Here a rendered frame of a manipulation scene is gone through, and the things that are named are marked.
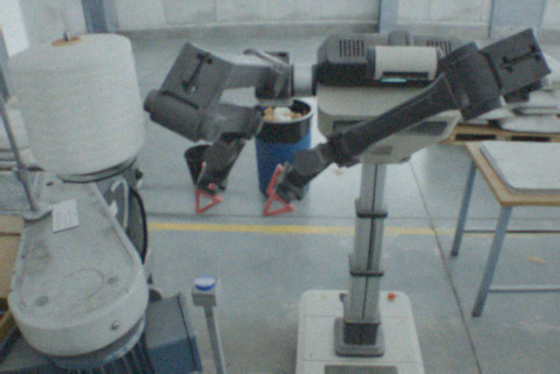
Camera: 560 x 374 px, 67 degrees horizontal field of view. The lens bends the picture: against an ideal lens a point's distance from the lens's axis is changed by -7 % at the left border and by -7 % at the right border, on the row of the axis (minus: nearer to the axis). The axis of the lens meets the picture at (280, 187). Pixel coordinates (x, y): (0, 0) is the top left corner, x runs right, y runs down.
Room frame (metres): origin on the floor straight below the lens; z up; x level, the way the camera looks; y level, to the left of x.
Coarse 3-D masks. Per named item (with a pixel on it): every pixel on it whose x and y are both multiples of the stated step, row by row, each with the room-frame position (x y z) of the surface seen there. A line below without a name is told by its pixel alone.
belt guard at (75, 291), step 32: (64, 192) 0.66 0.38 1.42; (96, 192) 0.65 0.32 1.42; (32, 224) 0.56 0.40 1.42; (96, 224) 0.56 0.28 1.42; (32, 256) 0.48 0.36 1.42; (64, 256) 0.48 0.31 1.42; (96, 256) 0.48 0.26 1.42; (128, 256) 0.48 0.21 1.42; (32, 288) 0.41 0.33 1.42; (64, 288) 0.41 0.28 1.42; (96, 288) 0.41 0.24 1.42; (128, 288) 0.41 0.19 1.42; (32, 320) 0.36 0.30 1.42; (64, 320) 0.36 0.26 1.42; (96, 320) 0.36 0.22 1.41; (128, 320) 0.39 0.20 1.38; (64, 352) 0.35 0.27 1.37
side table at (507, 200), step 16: (480, 160) 1.97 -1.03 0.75; (496, 176) 1.80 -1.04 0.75; (464, 192) 2.14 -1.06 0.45; (496, 192) 1.66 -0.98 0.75; (464, 208) 2.12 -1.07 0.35; (464, 224) 2.12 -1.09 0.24; (496, 224) 1.64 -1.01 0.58; (496, 240) 1.61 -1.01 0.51; (496, 256) 1.61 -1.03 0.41; (480, 288) 1.63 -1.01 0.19; (496, 288) 1.61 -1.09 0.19; (512, 288) 1.60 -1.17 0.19; (528, 288) 1.59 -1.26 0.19; (544, 288) 1.58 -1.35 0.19; (480, 304) 1.61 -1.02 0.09
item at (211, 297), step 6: (198, 276) 1.09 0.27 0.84; (216, 276) 1.08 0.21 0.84; (216, 282) 1.06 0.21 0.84; (192, 288) 1.03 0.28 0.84; (216, 288) 1.03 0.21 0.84; (192, 294) 1.01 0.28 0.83; (198, 294) 1.01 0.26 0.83; (204, 294) 1.01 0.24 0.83; (210, 294) 1.01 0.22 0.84; (216, 294) 1.02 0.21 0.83; (192, 300) 1.01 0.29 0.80; (198, 300) 1.01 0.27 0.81; (204, 300) 1.01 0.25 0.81; (210, 300) 1.01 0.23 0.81; (216, 300) 1.01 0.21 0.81; (210, 306) 1.01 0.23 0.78; (216, 306) 1.01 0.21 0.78
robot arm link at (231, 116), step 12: (144, 108) 0.62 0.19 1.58; (228, 108) 0.76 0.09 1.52; (240, 108) 0.86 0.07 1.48; (204, 120) 0.59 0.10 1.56; (216, 120) 0.60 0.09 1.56; (228, 120) 0.78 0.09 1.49; (240, 120) 0.86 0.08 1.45; (252, 120) 0.92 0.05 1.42; (204, 132) 0.59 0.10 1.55; (216, 132) 0.62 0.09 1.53; (240, 132) 0.89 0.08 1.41
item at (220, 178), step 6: (234, 162) 0.95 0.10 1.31; (204, 168) 0.95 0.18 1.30; (210, 168) 0.94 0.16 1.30; (228, 168) 0.94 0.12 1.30; (204, 174) 0.93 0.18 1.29; (210, 174) 0.94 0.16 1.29; (216, 174) 0.94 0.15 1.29; (222, 174) 0.94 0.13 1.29; (228, 174) 0.95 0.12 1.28; (204, 180) 0.92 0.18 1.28; (210, 180) 0.91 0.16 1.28; (216, 180) 0.92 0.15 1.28; (222, 180) 0.94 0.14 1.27; (228, 180) 0.95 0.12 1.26; (222, 186) 0.91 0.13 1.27
